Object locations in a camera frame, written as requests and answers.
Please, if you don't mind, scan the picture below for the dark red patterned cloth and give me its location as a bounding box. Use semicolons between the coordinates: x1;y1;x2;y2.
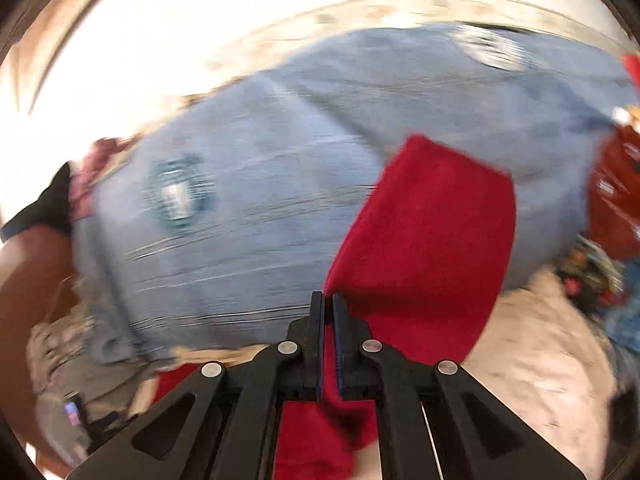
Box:
67;137;137;222

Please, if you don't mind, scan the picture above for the black cloth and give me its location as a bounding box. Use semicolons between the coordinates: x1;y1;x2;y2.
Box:
0;162;76;245

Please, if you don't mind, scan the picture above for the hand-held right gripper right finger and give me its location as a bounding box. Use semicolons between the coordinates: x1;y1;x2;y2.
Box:
333;293;587;480

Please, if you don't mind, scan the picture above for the blue plaid blanket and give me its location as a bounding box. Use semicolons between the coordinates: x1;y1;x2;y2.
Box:
70;22;636;367

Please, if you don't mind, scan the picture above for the cream floral bed sheet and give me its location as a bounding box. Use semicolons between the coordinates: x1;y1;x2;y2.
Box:
350;267;623;480

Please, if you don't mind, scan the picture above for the colourful patterned cloth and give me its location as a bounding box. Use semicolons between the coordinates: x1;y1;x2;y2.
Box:
556;234;640;358

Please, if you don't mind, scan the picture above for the grey cloth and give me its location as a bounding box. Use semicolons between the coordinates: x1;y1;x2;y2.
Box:
27;307;163;463

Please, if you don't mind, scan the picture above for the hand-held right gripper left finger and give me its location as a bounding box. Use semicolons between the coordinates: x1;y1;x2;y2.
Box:
67;291;325;480

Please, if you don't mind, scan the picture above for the brown wooden headboard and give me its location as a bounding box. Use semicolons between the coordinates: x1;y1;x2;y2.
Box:
0;224;83;413

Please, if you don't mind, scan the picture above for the red printed bag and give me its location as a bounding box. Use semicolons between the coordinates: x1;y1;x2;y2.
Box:
587;124;640;253

